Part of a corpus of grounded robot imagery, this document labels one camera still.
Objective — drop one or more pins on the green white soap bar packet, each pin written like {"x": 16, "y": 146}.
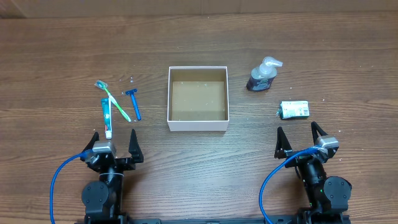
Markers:
{"x": 293, "y": 110}

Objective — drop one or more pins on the clear pump soap bottle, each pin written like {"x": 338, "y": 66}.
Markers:
{"x": 262, "y": 76}

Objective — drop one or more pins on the green white toothbrush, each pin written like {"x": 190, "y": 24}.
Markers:
{"x": 104, "y": 86}

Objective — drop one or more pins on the white open cardboard box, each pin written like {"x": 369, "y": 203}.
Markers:
{"x": 198, "y": 98}

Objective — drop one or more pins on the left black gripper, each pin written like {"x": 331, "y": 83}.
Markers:
{"x": 134, "y": 149}

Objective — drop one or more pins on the blue disposable razor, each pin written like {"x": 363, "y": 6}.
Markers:
{"x": 134, "y": 102}

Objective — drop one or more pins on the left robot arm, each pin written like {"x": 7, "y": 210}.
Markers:
{"x": 103, "y": 198}

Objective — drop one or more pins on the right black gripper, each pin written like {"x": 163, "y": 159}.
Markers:
{"x": 283, "y": 147}

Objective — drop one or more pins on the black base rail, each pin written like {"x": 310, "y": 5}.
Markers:
{"x": 278, "y": 219}

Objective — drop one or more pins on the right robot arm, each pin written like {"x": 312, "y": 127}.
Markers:
{"x": 327, "y": 195}

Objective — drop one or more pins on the green toothpaste tube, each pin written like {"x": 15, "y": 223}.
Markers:
{"x": 106, "y": 107}

